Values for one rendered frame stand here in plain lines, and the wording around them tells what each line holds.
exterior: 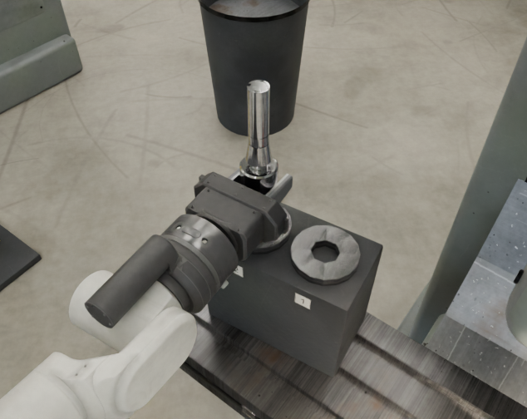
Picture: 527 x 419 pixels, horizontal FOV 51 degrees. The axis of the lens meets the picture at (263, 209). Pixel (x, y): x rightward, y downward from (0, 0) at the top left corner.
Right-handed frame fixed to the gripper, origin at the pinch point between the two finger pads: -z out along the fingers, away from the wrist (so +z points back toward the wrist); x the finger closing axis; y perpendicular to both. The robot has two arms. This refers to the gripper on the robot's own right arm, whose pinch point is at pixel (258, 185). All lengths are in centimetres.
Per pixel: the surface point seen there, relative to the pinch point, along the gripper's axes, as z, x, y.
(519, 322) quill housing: 13.6, -30.9, -14.4
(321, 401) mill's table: 8.7, -16.1, 27.4
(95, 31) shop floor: -155, 214, 119
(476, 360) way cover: -13.3, -33.4, 33.3
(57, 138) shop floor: -75, 161, 119
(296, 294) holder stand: 5.4, -9.1, 10.1
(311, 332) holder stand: 5.2, -11.7, 17.4
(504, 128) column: -33.0, -22.5, 3.6
